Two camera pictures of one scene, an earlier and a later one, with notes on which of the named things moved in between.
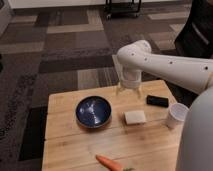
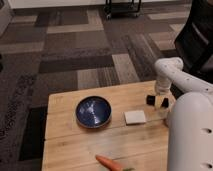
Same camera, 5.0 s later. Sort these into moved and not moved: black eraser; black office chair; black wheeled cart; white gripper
Moved: white gripper
Not moved: black office chair; black wheeled cart; black eraser
